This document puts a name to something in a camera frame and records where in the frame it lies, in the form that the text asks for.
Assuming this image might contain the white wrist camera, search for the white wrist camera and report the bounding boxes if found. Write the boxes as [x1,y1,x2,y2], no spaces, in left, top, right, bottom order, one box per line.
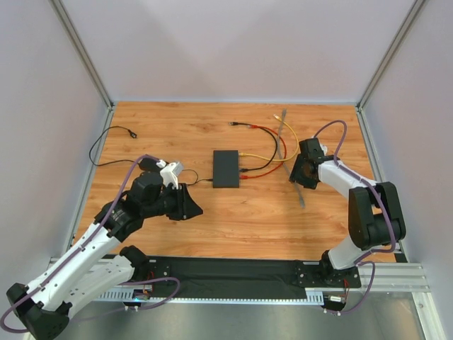
[319,142,328,155]
[156,159,184,189]

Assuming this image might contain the thin black power cable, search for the thin black power cable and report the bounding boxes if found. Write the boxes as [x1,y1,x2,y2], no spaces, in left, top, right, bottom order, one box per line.
[88,126,214,186]

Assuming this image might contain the red ethernet cable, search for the red ethernet cable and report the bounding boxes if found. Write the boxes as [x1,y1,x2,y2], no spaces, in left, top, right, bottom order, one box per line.
[239,124,288,181]

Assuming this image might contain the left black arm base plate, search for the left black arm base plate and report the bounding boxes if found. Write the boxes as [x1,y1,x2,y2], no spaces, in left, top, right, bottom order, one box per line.
[132,261,171,282]

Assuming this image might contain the grey ethernet cable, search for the grey ethernet cable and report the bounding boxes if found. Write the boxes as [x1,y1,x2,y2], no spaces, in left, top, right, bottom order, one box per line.
[277,108,306,208]

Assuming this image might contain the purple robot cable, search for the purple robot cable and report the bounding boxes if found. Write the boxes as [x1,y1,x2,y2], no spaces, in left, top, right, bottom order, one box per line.
[312,120,398,317]
[0,154,184,334]

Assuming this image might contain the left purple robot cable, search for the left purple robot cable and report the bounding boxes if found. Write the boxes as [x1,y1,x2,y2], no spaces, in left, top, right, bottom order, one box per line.
[0,154,184,334]

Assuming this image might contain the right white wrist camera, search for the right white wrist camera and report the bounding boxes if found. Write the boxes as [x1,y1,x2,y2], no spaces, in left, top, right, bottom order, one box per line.
[319,142,328,155]

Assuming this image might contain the black cloth strip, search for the black cloth strip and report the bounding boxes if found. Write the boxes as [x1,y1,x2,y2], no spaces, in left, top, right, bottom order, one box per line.
[67,251,408,299]

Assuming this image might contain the black ethernet cable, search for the black ethernet cable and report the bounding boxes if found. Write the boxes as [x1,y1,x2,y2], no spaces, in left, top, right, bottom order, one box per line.
[229,121,279,174]

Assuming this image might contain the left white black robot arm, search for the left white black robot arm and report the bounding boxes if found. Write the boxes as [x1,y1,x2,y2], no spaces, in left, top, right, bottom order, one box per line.
[6,171,203,339]

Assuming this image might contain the aluminium front frame rail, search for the aluminium front frame rail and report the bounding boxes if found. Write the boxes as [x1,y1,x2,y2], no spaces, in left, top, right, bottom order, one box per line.
[49,249,428,300]

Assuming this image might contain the yellow ethernet cable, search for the yellow ethernet cable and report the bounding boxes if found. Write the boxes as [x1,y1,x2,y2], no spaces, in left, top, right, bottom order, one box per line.
[239,113,302,164]

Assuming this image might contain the slotted grey cable duct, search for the slotted grey cable duct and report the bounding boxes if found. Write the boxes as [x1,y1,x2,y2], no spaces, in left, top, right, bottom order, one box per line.
[95,287,325,304]

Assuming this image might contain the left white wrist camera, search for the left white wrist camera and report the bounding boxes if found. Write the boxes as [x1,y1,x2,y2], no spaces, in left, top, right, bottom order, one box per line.
[156,159,184,189]

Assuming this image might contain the black network switch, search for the black network switch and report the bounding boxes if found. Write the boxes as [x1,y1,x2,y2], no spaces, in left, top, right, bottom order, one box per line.
[212,150,240,188]

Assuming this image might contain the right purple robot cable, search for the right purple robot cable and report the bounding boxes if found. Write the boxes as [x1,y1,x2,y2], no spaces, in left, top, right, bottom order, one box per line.
[312,120,398,317]

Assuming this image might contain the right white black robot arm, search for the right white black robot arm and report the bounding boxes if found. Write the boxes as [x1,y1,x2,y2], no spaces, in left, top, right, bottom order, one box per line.
[289,137,406,279]

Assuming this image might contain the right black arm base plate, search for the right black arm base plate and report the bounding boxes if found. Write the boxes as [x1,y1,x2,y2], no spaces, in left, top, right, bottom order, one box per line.
[295,261,361,288]

